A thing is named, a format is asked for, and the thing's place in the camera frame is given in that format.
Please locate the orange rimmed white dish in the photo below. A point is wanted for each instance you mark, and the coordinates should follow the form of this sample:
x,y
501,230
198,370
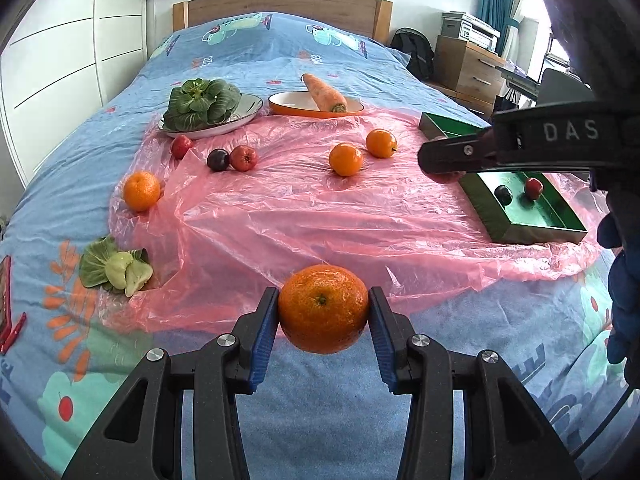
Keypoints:
x,y
300,103

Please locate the green rectangular tray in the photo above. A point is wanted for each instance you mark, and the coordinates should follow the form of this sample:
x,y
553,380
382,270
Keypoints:
x,y
549,219

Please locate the wooden drawer cabinet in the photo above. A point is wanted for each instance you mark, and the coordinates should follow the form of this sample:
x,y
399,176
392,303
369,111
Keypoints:
x,y
469,72

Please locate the grey desk chair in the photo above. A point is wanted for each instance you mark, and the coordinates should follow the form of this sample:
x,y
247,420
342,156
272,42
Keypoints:
x,y
557,87

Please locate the white wardrobe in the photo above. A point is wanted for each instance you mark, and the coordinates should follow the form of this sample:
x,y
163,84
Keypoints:
x,y
65,60

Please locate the black backpack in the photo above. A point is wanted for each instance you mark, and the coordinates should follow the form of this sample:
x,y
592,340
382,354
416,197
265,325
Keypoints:
x,y
416,45

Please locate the dark green leafy vegetable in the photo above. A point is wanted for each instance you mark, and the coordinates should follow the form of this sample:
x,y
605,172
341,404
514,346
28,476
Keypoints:
x,y
200,104

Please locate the orange carrot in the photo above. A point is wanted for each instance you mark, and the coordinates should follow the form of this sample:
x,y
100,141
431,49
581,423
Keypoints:
x,y
327,98

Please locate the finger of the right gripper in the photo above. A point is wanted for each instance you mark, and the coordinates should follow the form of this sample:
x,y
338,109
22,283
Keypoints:
x,y
459,154

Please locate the wooden headboard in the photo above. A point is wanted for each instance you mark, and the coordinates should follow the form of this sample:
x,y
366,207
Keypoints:
x,y
369,18

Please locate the large orange mandarin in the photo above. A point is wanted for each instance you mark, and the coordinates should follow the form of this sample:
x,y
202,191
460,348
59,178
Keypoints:
x,y
323,309

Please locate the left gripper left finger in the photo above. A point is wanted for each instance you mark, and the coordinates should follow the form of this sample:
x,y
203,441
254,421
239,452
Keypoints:
x,y
138,434

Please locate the pink plastic sheet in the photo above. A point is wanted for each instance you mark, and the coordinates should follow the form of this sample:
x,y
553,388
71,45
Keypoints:
x,y
216,240

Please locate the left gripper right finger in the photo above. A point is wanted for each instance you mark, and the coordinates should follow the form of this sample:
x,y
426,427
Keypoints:
x,y
506,435

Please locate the red plum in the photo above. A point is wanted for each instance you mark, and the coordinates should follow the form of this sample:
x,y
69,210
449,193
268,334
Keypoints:
x,y
243,158
533,189
180,146

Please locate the dark purple plum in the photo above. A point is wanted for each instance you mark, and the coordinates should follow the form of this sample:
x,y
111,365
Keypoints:
x,y
218,160

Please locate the small orange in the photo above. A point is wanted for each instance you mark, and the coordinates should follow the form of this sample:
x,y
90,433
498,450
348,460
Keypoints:
x,y
381,143
345,159

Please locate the white printer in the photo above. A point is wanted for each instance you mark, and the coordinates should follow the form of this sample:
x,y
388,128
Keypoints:
x,y
464,26

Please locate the light green bok choy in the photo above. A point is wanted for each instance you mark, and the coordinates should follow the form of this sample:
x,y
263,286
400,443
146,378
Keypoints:
x,y
103,264

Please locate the blue gloved right hand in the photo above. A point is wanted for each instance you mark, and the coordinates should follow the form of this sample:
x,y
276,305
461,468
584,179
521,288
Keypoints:
x,y
623,286

